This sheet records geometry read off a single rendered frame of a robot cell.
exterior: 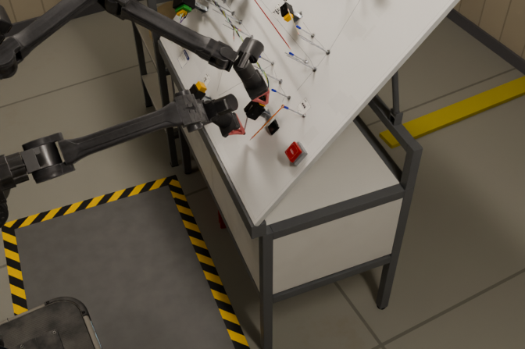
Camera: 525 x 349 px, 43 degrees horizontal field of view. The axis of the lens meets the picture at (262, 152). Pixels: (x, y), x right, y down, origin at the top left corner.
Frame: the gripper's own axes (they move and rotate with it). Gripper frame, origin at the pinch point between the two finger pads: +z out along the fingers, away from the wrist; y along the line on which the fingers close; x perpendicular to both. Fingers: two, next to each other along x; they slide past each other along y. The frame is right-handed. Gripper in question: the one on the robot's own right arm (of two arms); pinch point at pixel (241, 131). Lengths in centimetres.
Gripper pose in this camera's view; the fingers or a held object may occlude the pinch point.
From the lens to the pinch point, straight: 232.1
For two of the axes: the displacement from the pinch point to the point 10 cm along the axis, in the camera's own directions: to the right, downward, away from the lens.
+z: 6.0, 3.7, 7.1
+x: -7.5, 5.8, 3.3
